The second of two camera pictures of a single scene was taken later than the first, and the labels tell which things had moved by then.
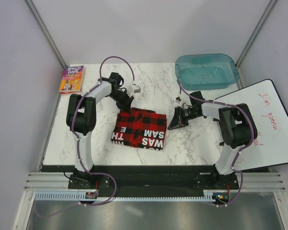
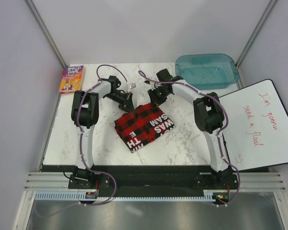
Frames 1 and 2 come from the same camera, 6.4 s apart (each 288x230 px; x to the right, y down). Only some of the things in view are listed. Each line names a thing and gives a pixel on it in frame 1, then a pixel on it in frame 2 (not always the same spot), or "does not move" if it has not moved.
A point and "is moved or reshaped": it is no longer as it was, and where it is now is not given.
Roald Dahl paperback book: (73, 80) does not move
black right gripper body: (187, 114) → (159, 94)
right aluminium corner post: (270, 6) does not move
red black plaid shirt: (140, 128) is moved or reshaped
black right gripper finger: (176, 122) → (154, 104)
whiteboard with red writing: (274, 143) does not move
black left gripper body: (120, 98) does not move
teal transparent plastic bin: (206, 71) does not move
